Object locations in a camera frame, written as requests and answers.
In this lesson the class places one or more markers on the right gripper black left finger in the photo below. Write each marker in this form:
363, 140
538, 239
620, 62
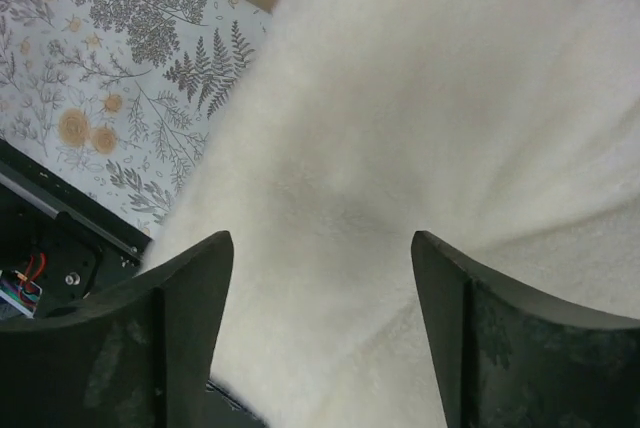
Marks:
135, 355

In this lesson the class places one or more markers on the cream fluffy pillow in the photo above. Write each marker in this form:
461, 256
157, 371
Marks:
507, 128

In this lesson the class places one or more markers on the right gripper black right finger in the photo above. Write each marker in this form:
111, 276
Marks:
506, 354

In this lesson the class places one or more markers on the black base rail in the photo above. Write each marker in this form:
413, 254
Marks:
57, 244

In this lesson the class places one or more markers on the floral patterned mat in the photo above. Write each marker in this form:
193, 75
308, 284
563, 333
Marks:
117, 97

